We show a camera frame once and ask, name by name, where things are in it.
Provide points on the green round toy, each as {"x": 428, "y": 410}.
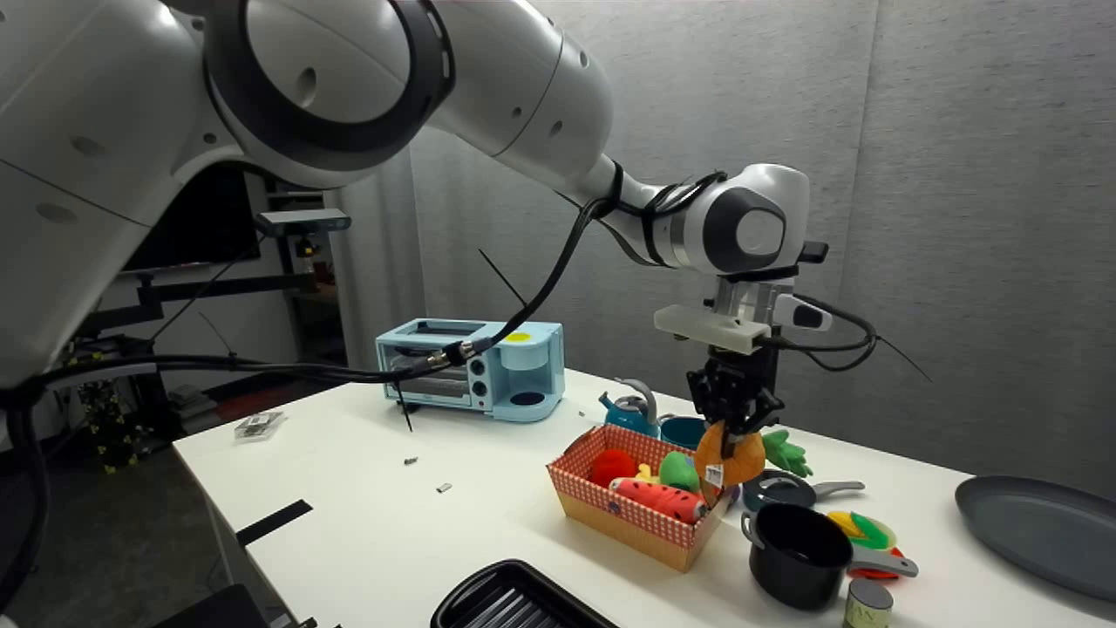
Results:
{"x": 681, "y": 472}

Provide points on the black horizontal rail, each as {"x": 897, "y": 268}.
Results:
{"x": 195, "y": 297}

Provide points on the orange pineapple toy green leaves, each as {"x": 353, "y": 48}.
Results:
{"x": 739, "y": 457}

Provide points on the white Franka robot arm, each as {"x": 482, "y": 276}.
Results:
{"x": 292, "y": 106}

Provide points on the light blue toy toaster oven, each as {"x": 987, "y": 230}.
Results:
{"x": 517, "y": 378}

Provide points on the teal toy cup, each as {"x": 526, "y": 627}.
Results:
{"x": 683, "y": 429}

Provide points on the black baking tray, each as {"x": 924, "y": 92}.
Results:
{"x": 510, "y": 598}

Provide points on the dark shelf rack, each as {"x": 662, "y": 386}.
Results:
{"x": 305, "y": 228}

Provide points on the potted green plant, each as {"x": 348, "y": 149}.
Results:
{"x": 107, "y": 423}

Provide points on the green yellow red toy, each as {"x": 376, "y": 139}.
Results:
{"x": 874, "y": 540}

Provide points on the dark grey plate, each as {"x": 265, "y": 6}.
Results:
{"x": 1039, "y": 535}

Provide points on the red tomato toy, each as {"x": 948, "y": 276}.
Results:
{"x": 610, "y": 464}

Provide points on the black tape strip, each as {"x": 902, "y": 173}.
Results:
{"x": 273, "y": 522}

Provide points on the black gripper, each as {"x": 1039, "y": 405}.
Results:
{"x": 734, "y": 386}

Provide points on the black pot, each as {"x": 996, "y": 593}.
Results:
{"x": 795, "y": 561}

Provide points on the teal toy kettle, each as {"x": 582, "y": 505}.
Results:
{"x": 630, "y": 412}

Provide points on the red watermelon slice toy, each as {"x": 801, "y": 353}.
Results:
{"x": 657, "y": 500}

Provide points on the small metal can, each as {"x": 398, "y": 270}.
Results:
{"x": 866, "y": 610}

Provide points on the red checkered cardboard box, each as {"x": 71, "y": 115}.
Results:
{"x": 630, "y": 524}

